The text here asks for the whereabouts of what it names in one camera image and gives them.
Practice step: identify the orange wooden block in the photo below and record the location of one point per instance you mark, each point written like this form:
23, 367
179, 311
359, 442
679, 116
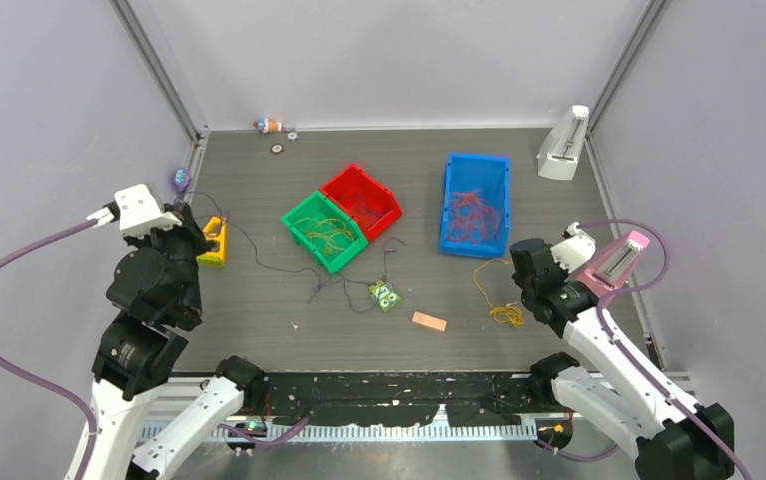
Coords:
429, 321

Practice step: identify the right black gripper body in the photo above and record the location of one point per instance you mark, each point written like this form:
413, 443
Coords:
526, 293

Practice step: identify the small figurine toy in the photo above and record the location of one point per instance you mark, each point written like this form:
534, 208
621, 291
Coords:
268, 125

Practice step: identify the purple round toy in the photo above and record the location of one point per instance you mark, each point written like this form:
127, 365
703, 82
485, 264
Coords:
181, 180

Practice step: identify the green frog toy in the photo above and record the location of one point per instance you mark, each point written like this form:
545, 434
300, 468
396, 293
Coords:
384, 296

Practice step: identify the white metronome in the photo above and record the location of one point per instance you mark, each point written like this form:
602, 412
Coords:
559, 154

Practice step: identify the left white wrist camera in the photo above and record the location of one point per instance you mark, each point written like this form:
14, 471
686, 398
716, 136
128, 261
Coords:
137, 212

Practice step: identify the blue plastic bin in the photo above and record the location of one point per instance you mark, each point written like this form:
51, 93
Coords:
476, 211

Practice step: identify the left yellow triangle frame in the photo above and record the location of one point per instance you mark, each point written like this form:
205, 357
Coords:
215, 232

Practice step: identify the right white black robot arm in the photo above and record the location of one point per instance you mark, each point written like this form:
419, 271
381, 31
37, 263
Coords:
665, 431

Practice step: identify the green plastic bin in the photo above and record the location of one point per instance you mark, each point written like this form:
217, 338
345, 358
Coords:
331, 237

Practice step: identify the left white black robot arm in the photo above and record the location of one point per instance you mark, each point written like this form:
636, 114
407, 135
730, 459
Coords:
156, 290

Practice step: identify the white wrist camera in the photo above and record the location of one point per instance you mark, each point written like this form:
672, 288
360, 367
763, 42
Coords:
137, 212
575, 250

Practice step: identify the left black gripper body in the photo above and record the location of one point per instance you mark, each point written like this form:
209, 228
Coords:
185, 239

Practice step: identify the pink metronome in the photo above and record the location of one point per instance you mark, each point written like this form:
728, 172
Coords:
611, 266

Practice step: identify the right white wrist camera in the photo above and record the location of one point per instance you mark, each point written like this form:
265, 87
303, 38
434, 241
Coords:
575, 250

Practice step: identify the red plastic bin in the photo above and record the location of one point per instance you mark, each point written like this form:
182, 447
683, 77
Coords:
370, 204

